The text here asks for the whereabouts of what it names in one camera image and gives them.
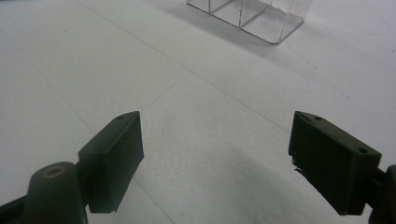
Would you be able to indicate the clear acrylic divided organizer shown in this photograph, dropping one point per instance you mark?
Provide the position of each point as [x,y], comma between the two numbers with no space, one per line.
[249,15]

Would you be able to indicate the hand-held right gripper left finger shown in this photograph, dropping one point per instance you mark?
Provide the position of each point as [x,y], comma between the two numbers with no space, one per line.
[112,165]

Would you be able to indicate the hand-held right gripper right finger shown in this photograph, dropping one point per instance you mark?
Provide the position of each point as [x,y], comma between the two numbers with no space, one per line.
[331,165]

